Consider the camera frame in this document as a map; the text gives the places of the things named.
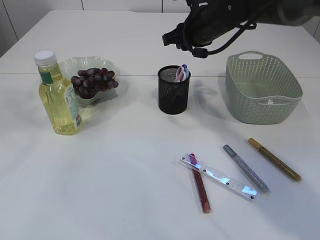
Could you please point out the gold glitter pen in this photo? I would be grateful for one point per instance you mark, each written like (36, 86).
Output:
(288, 171)

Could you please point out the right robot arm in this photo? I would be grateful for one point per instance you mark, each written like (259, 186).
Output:
(284, 12)

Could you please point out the purple artificial grape bunch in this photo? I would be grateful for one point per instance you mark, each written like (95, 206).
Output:
(88, 83)

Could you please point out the yellow tea plastic bottle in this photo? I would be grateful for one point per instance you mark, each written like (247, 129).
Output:
(57, 95)

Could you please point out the red glitter pen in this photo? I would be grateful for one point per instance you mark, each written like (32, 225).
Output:
(205, 204)

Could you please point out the clear plastic ruler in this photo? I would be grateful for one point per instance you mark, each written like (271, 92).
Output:
(242, 190)

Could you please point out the green plastic woven basket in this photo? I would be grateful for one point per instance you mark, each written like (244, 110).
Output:
(248, 81)

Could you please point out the black mesh pen holder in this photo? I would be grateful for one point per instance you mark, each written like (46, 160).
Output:
(172, 96)

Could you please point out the blue scissors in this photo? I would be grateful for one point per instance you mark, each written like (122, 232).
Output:
(186, 71)

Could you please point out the pale green wavy plate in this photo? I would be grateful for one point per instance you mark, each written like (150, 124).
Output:
(71, 66)

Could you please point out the pink scissors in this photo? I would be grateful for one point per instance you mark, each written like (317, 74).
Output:
(181, 74)

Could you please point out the silver glitter pen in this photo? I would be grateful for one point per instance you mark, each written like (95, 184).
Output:
(255, 179)

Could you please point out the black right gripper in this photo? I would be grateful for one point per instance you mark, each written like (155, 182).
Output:
(210, 19)

